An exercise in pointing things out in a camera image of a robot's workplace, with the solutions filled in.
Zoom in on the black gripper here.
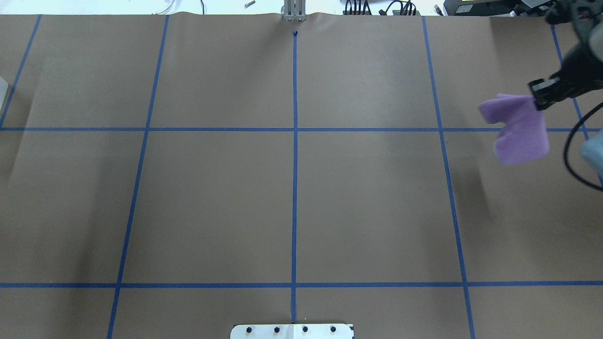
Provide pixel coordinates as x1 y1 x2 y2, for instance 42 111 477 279
528 45 603 111

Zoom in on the purple cloth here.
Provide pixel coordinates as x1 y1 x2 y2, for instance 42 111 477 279
478 94 550 166

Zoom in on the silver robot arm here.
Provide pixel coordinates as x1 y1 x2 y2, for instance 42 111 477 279
528 25 603 191

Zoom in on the clear plastic storage box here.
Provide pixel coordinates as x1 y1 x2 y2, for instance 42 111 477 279
0 77 9 110

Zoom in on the aluminium frame post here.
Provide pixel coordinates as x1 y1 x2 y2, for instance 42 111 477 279
281 0 307 22

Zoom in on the white pedestal base plate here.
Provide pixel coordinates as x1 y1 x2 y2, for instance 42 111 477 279
230 323 355 339

